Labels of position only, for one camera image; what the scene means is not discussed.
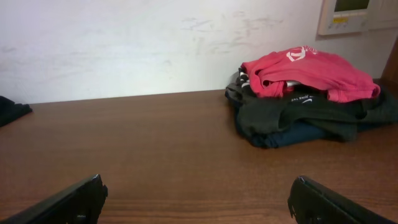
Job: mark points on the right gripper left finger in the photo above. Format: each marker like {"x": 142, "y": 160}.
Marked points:
{"x": 81, "y": 202}

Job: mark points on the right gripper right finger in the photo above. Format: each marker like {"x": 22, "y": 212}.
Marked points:
{"x": 312, "y": 203}

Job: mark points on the red soccer t-shirt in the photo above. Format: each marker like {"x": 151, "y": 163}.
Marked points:
{"x": 269, "y": 75}

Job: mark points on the folded dark blue garment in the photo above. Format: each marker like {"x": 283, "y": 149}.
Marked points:
{"x": 298, "y": 133}

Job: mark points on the folded black Nike shirt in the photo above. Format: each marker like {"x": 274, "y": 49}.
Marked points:
{"x": 307, "y": 105}

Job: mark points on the black athletic shirt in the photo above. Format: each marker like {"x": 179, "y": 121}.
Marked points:
{"x": 11, "y": 111}

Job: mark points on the white wall control panel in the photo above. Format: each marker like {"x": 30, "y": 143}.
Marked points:
{"x": 344, "y": 16}

